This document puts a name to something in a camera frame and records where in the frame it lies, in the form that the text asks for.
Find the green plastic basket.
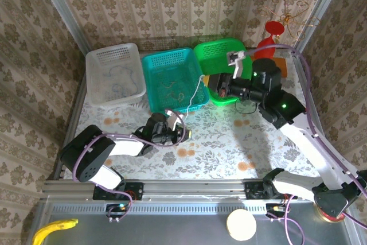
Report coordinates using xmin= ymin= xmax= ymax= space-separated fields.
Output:
xmin=193 ymin=37 xmax=259 ymax=107

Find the yellow banana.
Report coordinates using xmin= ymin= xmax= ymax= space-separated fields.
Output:
xmin=32 ymin=218 xmax=79 ymax=245

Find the thin blue cable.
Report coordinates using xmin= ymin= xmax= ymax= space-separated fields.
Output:
xmin=102 ymin=65 xmax=140 ymax=98

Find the wooden block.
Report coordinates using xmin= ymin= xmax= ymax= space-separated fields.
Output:
xmin=272 ymin=57 xmax=288 ymax=79

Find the thin white cable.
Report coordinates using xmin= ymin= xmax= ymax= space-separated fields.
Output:
xmin=183 ymin=75 xmax=206 ymax=120

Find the red goblet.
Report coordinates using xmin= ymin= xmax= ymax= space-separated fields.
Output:
xmin=255 ymin=21 xmax=286 ymax=61

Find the aluminium frame post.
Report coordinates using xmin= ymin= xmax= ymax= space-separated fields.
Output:
xmin=33 ymin=0 xmax=90 ymax=52
xmin=292 ymin=0 xmax=350 ymax=55

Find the gold wire ornament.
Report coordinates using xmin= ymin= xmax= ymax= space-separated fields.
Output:
xmin=256 ymin=0 xmax=321 ymax=42

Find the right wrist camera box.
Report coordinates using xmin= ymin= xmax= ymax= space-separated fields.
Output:
xmin=226 ymin=50 xmax=247 ymax=79

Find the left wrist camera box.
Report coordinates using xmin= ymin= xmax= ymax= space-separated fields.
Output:
xmin=165 ymin=109 xmax=187 ymax=131

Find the black connector board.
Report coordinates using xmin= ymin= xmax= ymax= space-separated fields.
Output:
xmin=265 ymin=203 xmax=288 ymax=219
xmin=104 ymin=203 xmax=133 ymax=219

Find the white plastic basket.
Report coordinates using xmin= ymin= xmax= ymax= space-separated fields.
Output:
xmin=85 ymin=42 xmax=147 ymax=110

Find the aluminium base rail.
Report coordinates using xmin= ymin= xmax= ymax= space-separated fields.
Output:
xmin=42 ymin=178 xmax=316 ymax=203

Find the floral table cover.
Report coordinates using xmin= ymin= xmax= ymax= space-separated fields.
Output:
xmin=71 ymin=49 xmax=325 ymax=180

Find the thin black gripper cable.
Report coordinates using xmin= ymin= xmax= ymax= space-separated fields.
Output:
xmin=235 ymin=100 xmax=257 ymax=115

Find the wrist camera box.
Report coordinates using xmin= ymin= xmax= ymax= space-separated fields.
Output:
xmin=226 ymin=50 xmax=247 ymax=79
xmin=165 ymin=109 xmax=187 ymax=131

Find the round cream disc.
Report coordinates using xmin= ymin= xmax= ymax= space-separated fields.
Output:
xmin=226 ymin=209 xmax=257 ymax=242

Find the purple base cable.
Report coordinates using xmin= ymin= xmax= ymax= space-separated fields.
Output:
xmin=282 ymin=196 xmax=305 ymax=245
xmin=107 ymin=194 xmax=135 ymax=220

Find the teal plastic basket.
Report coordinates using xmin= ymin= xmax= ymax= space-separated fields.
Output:
xmin=142 ymin=47 xmax=210 ymax=114

